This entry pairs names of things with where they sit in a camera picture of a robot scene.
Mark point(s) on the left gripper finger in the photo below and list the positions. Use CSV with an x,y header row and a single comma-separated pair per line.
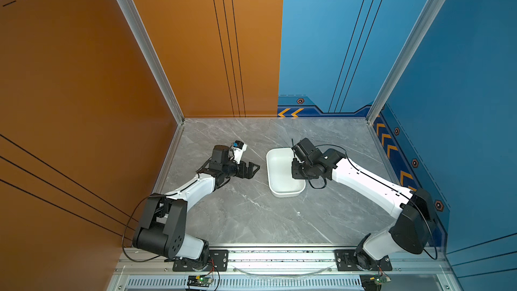
x,y
250,167
248,174

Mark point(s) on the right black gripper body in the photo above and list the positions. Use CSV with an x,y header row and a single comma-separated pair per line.
x,y
301,170

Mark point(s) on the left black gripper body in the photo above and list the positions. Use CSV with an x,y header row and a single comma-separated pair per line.
x,y
230,170

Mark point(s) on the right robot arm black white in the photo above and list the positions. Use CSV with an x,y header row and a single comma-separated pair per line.
x,y
414,214

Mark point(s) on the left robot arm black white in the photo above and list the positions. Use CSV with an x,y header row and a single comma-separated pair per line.
x,y
161,229

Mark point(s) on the white plastic bin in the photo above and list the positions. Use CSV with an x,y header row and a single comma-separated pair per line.
x,y
279,172

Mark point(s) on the left green circuit board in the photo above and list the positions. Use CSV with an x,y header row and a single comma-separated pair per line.
x,y
199,282

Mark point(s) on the green circuit board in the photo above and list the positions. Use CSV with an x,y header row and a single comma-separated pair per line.
x,y
199,282
374,283

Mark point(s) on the right green circuit board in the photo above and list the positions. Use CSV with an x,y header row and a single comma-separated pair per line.
x,y
374,283

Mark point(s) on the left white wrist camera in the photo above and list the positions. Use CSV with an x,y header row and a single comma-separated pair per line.
x,y
238,148

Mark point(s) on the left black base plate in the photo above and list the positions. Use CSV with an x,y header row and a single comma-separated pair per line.
x,y
216,259

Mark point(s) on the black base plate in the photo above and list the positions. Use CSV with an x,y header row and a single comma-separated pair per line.
x,y
348,260
216,259

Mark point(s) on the aluminium front rail frame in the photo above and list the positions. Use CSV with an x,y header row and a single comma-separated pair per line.
x,y
283,267

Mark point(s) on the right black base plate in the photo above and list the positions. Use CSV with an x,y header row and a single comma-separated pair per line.
x,y
348,260

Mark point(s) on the left aluminium corner post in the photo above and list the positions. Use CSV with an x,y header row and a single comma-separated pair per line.
x,y
136,24

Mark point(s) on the aluminium corner post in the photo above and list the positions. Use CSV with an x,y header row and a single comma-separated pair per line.
x,y
136,24
421,27

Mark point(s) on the right aluminium corner post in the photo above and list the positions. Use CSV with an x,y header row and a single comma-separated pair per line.
x,y
421,27

